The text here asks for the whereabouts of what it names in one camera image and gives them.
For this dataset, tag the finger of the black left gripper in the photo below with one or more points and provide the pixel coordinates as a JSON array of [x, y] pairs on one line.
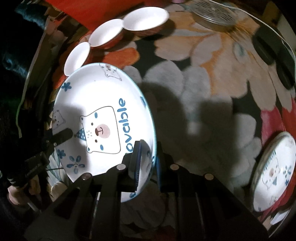
[[61, 136]]

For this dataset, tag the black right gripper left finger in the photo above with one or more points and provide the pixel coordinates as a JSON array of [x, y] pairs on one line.
[[125, 177]]

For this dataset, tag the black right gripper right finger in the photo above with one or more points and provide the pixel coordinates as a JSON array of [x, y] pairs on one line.
[[169, 174]]

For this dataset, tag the medium bear lovable plate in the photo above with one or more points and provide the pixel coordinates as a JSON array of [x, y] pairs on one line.
[[107, 113]]

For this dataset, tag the red bowl plates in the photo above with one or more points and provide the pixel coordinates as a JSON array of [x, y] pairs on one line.
[[76, 58]]

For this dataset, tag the small bear lovable plate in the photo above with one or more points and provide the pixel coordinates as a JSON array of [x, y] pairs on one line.
[[273, 172]]

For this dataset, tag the red bowl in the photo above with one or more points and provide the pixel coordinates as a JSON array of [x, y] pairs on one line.
[[107, 35], [146, 21]]

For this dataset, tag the large leaf pattern plate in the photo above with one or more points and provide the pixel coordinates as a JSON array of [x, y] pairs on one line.
[[280, 209]]

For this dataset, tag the person left hand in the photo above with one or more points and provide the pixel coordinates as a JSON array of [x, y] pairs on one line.
[[21, 195]]

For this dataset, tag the red bag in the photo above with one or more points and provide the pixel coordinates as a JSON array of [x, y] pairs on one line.
[[92, 13]]

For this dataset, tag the round metal perforated lid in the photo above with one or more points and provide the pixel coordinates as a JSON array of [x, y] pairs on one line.
[[213, 16]]

